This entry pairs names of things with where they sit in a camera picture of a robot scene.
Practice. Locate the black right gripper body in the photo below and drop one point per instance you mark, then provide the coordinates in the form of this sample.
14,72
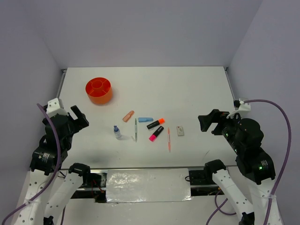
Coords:
227,127

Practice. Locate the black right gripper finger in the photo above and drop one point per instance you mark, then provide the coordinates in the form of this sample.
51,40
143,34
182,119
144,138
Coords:
216,115
206,121

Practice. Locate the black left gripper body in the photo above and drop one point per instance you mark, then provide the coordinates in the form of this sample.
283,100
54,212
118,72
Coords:
73,124

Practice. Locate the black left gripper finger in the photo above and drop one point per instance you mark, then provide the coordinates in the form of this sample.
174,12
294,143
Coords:
81,123
76,111

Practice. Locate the orange slim pen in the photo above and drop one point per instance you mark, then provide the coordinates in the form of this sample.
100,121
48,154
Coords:
169,139

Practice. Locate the green clear pen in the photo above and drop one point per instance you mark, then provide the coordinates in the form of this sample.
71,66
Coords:
134,138

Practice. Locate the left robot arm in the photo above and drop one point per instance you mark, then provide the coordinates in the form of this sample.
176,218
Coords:
40,207

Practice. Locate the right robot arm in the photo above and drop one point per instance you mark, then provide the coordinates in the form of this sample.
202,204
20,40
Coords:
255,165

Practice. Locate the white eraser red label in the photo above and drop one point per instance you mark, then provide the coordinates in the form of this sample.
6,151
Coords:
180,130

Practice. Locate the orange round divided container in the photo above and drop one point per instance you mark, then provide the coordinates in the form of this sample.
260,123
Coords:
99,90

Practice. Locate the small blue-capped glue bottle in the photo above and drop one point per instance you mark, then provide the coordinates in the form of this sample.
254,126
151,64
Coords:
117,132

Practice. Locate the black highlighter orange cap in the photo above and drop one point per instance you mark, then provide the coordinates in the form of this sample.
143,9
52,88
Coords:
156,123

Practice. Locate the orange translucent pen cap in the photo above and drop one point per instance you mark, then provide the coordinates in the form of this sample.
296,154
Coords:
128,116

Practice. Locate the black highlighter pink cap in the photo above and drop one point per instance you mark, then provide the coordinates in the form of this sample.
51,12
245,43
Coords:
153,137

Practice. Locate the blue translucent pen cap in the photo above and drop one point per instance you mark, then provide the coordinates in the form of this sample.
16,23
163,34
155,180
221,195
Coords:
145,119

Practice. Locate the reflective silver front panel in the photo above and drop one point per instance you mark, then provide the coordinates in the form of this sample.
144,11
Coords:
147,185

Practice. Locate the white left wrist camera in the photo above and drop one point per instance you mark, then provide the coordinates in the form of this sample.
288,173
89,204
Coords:
54,107

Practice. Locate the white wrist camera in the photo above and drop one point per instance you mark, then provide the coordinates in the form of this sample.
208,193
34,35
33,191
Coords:
241,107
54,107

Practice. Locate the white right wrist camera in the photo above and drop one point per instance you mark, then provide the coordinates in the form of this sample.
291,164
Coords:
241,107

